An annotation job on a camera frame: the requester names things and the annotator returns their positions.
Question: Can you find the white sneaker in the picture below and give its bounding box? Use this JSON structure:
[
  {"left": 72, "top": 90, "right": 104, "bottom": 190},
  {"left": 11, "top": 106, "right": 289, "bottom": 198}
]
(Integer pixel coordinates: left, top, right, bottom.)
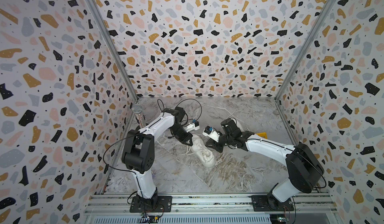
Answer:
[
  {"left": 191, "top": 134, "right": 215, "bottom": 168},
  {"left": 226, "top": 111, "right": 241, "bottom": 127}
]

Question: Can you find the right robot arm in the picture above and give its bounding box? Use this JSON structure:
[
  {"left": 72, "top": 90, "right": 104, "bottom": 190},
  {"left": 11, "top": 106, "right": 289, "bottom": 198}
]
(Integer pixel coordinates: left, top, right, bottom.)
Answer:
[{"left": 203, "top": 119, "right": 324, "bottom": 210}]

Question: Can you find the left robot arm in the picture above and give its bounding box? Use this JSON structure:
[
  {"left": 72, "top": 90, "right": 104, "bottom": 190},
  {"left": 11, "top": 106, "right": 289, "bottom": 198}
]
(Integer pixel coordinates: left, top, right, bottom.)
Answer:
[{"left": 122, "top": 107, "right": 193, "bottom": 200}]

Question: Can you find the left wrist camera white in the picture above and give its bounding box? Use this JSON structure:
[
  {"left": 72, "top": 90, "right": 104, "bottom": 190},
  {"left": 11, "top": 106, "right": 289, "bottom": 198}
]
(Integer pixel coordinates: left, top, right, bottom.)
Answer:
[{"left": 185, "top": 119, "right": 200, "bottom": 133}]

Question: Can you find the yellow plastic frame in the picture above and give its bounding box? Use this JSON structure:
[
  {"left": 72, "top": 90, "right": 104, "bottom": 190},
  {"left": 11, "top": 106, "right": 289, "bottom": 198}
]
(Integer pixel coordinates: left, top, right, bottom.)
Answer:
[{"left": 257, "top": 132, "right": 268, "bottom": 139}]

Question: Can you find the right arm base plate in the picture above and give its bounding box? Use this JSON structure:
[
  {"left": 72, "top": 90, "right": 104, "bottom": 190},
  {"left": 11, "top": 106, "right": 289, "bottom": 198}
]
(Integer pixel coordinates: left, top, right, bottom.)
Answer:
[{"left": 251, "top": 195, "right": 294, "bottom": 212}]

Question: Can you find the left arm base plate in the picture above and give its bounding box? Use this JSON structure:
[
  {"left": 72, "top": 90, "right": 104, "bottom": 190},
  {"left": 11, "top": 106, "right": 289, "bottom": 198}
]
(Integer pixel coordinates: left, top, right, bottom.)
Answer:
[{"left": 130, "top": 195, "right": 173, "bottom": 213}]

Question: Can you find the aluminium front rail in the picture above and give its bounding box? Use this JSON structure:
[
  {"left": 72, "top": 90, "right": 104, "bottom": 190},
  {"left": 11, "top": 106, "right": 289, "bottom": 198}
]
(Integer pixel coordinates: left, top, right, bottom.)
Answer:
[{"left": 85, "top": 193, "right": 337, "bottom": 217}]

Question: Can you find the aluminium corner post left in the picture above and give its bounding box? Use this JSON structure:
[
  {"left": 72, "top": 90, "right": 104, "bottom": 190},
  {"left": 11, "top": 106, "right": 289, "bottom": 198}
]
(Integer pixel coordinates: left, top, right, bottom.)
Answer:
[{"left": 85, "top": 0, "right": 139, "bottom": 103}]

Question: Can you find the aluminium corner post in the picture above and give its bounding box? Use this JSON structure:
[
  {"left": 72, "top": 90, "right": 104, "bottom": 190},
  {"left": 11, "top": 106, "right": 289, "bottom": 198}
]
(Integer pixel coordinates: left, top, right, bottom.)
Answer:
[
  {"left": 275, "top": 0, "right": 336, "bottom": 104},
  {"left": 85, "top": 0, "right": 139, "bottom": 103}
]

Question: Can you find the aluminium corner post right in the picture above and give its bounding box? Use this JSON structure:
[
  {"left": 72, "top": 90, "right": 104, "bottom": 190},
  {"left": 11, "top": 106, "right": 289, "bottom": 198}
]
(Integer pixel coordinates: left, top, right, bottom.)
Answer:
[{"left": 275, "top": 0, "right": 336, "bottom": 104}]

